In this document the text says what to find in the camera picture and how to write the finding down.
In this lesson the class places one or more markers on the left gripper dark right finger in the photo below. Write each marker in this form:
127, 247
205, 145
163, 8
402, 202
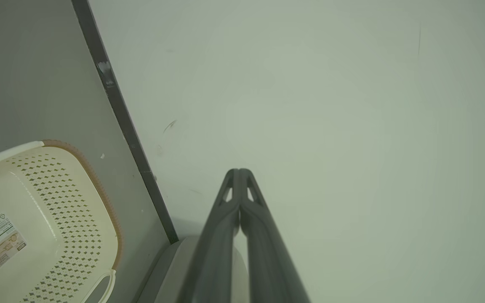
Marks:
267, 269

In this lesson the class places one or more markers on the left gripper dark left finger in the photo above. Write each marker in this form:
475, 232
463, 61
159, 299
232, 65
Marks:
213, 261

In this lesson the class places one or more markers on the dark grey baseboard strip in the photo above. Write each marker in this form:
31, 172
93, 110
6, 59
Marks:
116, 97

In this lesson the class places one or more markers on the white laundry basket brown rim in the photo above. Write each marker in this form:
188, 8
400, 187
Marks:
36, 252

